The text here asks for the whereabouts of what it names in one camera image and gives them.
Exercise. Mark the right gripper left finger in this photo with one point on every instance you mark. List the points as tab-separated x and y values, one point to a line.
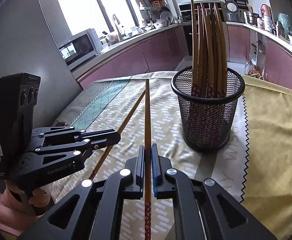
109	196

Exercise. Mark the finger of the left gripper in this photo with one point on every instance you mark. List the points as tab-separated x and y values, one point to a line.
68	132
96	141

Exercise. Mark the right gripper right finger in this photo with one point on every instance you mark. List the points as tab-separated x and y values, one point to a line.
186	194

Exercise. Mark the wooden chopstick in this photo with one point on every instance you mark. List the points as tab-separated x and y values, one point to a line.
119	131
147	169

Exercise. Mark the left hand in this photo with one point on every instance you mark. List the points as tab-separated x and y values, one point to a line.
15	201

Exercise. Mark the patterned beige tablecloth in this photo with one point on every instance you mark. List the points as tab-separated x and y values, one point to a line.
152	110

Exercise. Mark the black mesh utensil holder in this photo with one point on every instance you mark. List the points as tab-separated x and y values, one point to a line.
206	123

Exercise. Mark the white microwave oven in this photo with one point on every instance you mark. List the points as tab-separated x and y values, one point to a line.
80	48

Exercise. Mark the yellow green cloth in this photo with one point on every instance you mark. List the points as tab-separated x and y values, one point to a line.
268	186

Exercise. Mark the bundle chopsticks in holder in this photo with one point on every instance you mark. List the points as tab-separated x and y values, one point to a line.
209	56

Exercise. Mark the built-in black oven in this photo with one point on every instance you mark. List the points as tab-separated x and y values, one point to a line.
185	10

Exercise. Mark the rice cooker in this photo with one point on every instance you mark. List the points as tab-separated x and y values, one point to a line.
232	11

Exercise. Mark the steel pot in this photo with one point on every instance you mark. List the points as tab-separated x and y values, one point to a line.
251	18

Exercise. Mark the black camera box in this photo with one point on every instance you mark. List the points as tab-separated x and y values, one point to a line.
18	96

